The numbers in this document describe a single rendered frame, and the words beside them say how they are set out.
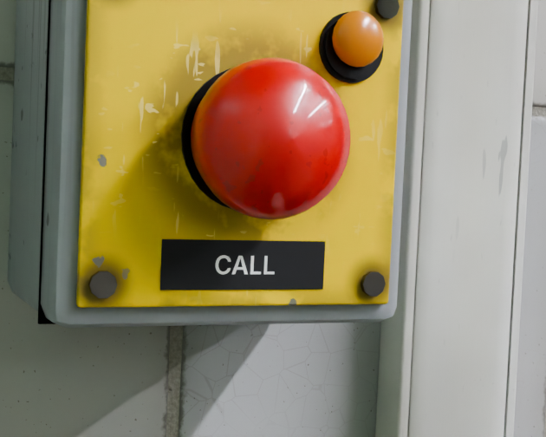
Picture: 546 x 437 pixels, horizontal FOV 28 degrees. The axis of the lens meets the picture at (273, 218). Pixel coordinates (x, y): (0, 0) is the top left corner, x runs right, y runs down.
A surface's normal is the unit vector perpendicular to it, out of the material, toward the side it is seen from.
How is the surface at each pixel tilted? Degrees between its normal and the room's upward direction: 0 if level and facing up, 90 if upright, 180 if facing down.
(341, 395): 90
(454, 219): 90
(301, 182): 97
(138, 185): 90
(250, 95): 68
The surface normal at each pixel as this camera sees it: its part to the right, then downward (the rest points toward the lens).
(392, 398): -0.92, -0.02
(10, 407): 0.39, 0.07
